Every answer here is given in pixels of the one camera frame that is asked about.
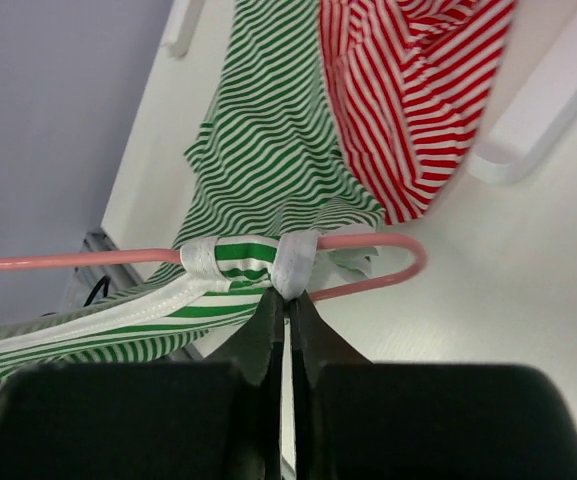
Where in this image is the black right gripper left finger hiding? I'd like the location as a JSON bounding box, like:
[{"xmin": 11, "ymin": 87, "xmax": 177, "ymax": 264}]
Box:
[{"xmin": 0, "ymin": 290, "xmax": 284, "ymax": 479}]

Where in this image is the red white striped tank top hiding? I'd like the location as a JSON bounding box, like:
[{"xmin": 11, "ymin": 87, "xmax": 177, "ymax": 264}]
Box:
[{"xmin": 319, "ymin": 0, "xmax": 516, "ymax": 224}]

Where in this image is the pink wire hanger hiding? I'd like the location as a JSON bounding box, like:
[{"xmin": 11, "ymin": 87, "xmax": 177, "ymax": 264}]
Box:
[{"xmin": 0, "ymin": 233, "xmax": 427, "ymax": 302}]

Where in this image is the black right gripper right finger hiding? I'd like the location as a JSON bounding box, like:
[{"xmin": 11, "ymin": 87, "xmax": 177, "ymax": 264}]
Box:
[{"xmin": 288, "ymin": 296, "xmax": 577, "ymax": 479}]

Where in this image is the white garment rack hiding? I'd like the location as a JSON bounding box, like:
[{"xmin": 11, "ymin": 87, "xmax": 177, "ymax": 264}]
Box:
[{"xmin": 160, "ymin": 0, "xmax": 577, "ymax": 187}]

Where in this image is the green white striped tank top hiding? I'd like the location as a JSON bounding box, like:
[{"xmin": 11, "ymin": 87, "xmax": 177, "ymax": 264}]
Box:
[{"xmin": 0, "ymin": 1, "xmax": 384, "ymax": 383}]

